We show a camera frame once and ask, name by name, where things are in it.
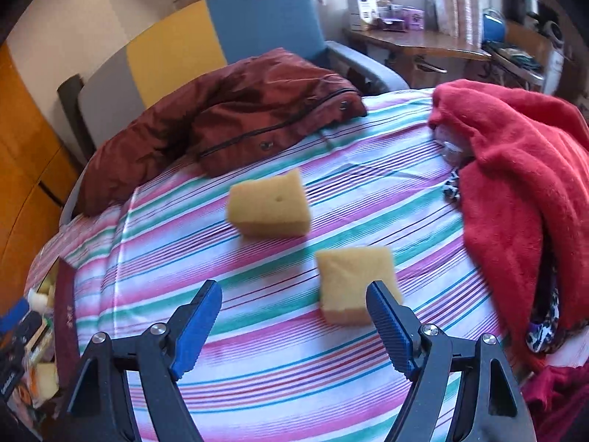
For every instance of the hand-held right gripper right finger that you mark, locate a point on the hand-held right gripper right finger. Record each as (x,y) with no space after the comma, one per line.
(391,331)

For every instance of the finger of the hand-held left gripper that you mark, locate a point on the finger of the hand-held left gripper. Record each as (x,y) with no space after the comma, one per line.
(14,315)
(27,331)

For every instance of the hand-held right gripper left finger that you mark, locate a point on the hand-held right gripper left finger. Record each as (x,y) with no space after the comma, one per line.
(198,327)

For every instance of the orange packet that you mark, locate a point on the orange packet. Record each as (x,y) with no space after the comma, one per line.
(26,396)

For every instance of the white jar blue lid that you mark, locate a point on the white jar blue lid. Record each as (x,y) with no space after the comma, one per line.
(39,303)

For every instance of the beige sponge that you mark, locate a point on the beige sponge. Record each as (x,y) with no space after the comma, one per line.
(46,375)

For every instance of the gold lined tray box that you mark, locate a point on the gold lined tray box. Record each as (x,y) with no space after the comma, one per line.
(66,313)

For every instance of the wooden wardrobe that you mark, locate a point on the wooden wardrobe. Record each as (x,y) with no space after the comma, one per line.
(23,170)

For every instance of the crimson cloth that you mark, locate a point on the crimson cloth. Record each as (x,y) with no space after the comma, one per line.
(561,400)

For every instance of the clear plastic bag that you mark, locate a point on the clear plastic bag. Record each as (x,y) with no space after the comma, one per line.
(453,147)

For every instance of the red fleece cloth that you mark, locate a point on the red fleece cloth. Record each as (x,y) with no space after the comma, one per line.
(506,170)

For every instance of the maroon jacket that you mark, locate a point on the maroon jacket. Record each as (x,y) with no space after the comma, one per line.
(230,115)

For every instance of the grey yellow blue headboard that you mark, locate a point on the grey yellow blue headboard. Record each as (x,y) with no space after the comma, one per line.
(175,60)

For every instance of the wooden desk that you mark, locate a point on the wooden desk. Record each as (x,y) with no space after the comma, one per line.
(414,43)

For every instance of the white appliance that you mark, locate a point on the white appliance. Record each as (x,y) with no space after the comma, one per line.
(554,69)

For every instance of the purple box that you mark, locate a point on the purple box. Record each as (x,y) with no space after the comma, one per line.
(414,17)

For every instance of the cardboard box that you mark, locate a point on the cardboard box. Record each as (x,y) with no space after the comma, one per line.
(524,39)

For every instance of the blue container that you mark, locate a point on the blue container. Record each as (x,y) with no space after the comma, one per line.
(494,25)

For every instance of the white storage box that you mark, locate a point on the white storage box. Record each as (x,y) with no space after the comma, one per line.
(361,7)

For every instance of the pink patterned curtain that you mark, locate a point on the pink patterned curtain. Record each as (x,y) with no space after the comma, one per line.
(453,0)

